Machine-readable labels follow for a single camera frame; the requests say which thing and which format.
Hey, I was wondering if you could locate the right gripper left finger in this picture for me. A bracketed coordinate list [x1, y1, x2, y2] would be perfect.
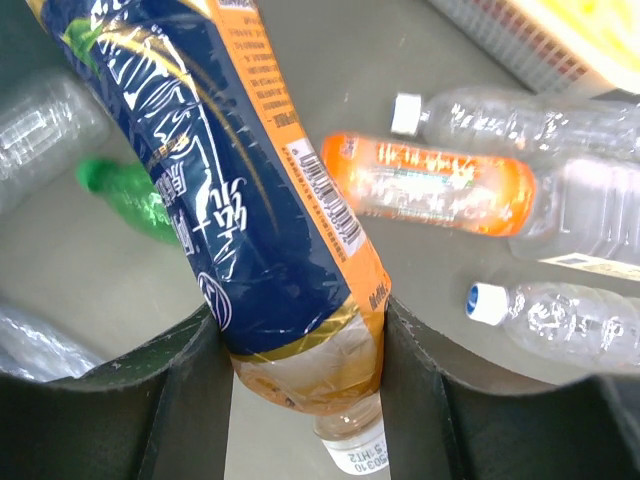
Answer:
[1, 306, 233, 479]

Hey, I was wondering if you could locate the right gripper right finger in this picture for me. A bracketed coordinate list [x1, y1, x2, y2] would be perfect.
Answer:
[381, 300, 639, 479]

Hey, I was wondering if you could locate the clear bottle blue cap front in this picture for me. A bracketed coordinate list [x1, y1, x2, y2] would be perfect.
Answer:
[1, 303, 105, 383]

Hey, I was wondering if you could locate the crushed green bottle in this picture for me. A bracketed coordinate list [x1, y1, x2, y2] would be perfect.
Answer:
[75, 157, 180, 246]

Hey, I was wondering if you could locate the orange bottle tall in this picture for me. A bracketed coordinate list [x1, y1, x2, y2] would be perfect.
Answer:
[321, 132, 541, 237]

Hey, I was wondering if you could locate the large clear bottle with label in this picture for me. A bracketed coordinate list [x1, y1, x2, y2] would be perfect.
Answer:
[509, 156, 639, 282]

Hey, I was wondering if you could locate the orange bottle with dark label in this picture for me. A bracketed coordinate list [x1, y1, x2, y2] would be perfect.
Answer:
[30, 1, 391, 476]

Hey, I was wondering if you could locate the clear ribbed bottle middle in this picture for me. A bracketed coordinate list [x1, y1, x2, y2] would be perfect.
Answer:
[466, 282, 639, 372]

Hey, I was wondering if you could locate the clear bottle near basket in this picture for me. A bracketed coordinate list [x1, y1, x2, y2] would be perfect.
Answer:
[390, 86, 639, 161]

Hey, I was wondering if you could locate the clear bottle front left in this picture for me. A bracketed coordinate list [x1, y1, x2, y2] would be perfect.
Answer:
[1, 70, 111, 214]

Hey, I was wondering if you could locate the white plastic basket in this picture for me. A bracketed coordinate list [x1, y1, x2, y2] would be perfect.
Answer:
[431, 1, 639, 100]

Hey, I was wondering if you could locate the yellow cloth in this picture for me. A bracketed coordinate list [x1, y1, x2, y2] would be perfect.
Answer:
[522, 1, 639, 77]

